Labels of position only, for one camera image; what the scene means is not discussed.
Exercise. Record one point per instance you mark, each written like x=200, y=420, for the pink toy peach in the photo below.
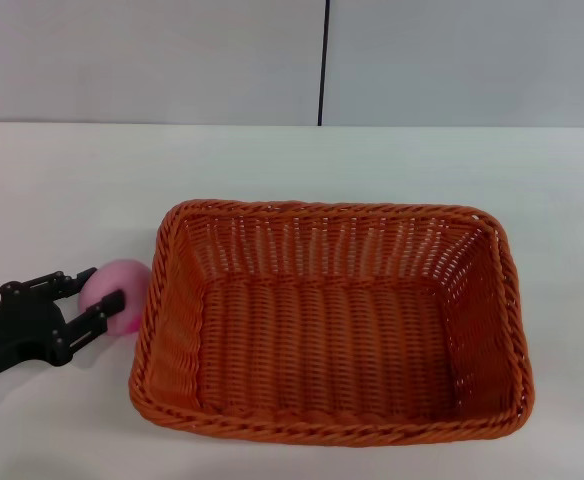
x=122, y=277

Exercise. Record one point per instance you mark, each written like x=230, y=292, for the orange woven plastic basket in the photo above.
x=332, y=340

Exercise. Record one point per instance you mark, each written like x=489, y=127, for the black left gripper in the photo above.
x=22, y=325

